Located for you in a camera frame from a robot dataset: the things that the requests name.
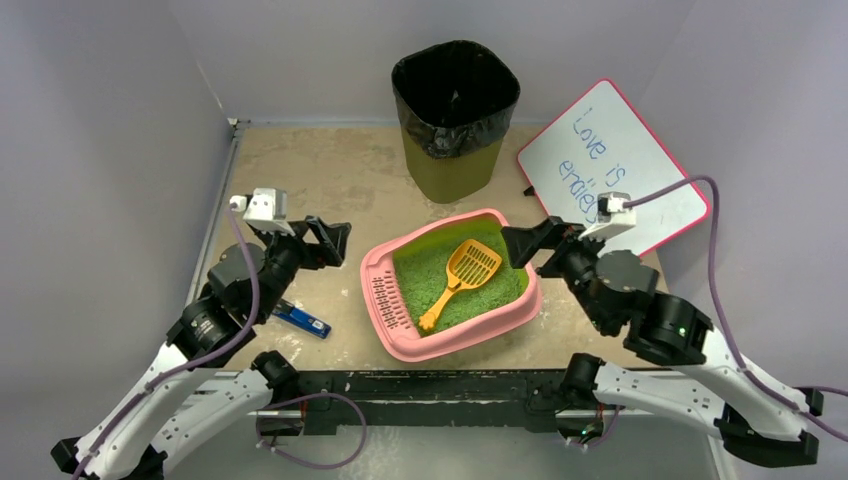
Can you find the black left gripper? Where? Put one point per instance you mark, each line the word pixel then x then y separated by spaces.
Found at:
pixel 307 240

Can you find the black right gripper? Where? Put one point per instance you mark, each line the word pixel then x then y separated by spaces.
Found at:
pixel 555 242

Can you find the yellow litter scoop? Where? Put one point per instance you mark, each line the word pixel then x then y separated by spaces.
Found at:
pixel 470 266

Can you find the pink and green litter box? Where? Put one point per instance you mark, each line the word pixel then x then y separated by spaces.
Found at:
pixel 393 323

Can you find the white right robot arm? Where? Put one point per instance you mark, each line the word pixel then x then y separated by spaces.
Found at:
pixel 757 418

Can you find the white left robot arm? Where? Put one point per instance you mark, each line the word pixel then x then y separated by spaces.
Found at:
pixel 179 371

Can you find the green cat litter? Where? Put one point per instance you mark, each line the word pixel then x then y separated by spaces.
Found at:
pixel 420 268

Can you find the blue and black stapler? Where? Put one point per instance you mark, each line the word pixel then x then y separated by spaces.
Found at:
pixel 299 318

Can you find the olive green trash bin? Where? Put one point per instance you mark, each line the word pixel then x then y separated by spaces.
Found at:
pixel 447 180

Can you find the pink framed whiteboard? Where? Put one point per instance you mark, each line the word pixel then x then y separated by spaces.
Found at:
pixel 601 144

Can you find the black trash bag liner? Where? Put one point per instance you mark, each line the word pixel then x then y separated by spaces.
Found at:
pixel 454 98

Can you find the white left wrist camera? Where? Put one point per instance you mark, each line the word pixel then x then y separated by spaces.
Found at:
pixel 265 210

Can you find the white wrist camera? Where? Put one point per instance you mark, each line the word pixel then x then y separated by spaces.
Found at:
pixel 613 217
pixel 265 210

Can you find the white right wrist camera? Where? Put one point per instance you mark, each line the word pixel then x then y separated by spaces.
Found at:
pixel 613 217

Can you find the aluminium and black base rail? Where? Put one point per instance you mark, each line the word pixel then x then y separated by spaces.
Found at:
pixel 531 399

